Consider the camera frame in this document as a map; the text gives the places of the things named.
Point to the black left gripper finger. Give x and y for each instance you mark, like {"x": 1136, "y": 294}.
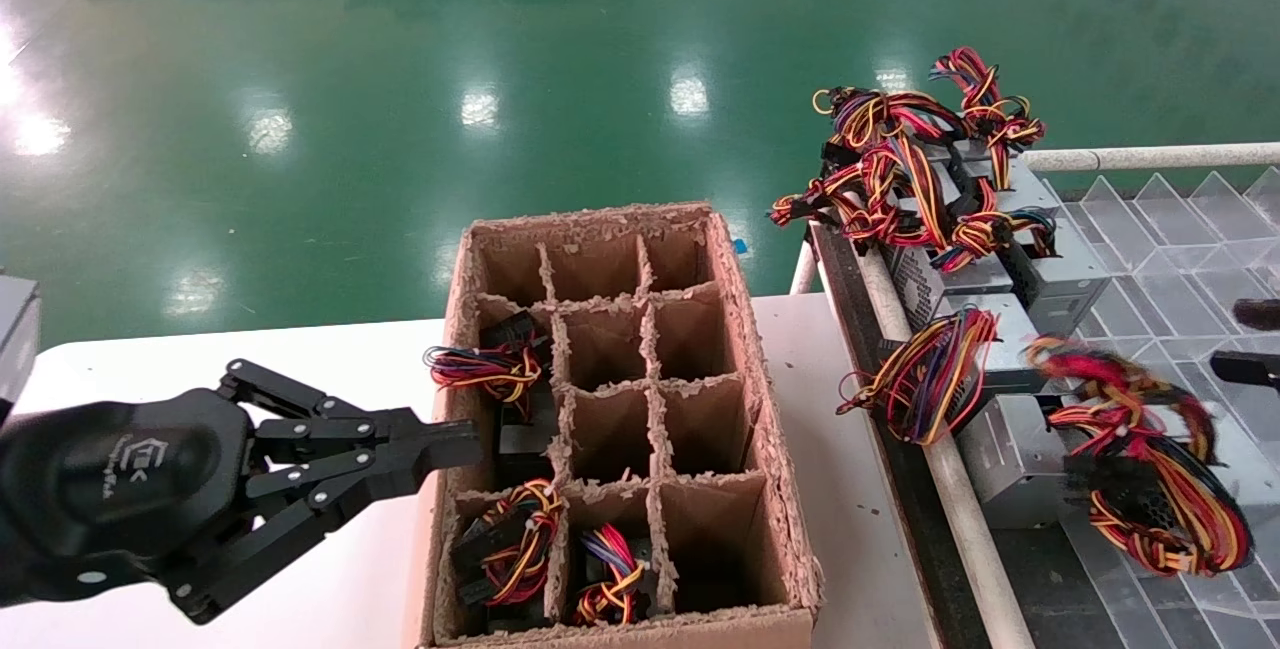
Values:
{"x": 440, "y": 444}

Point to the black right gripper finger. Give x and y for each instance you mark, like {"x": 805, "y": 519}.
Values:
{"x": 1250, "y": 369}
{"x": 1262, "y": 314}

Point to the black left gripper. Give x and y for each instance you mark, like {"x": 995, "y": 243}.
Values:
{"x": 110, "y": 489}

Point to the clear acrylic divider tray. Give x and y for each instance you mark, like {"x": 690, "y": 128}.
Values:
{"x": 1180, "y": 229}

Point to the grey dark-sided power supply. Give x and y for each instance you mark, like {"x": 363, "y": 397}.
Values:
{"x": 1060, "y": 289}

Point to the cardboard box with dividers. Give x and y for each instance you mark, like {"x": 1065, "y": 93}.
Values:
{"x": 715, "y": 529}

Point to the grey perforated power supply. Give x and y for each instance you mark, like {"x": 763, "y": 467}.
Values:
{"x": 950, "y": 279}

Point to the white conveyor edge tube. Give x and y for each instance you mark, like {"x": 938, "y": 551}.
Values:
{"x": 960, "y": 499}

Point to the short white tube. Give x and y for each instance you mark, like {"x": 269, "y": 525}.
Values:
{"x": 802, "y": 274}

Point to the white horizontal rail tube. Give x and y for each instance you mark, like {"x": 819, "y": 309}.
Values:
{"x": 1150, "y": 158}

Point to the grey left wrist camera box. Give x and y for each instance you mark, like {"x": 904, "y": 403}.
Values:
{"x": 15, "y": 329}

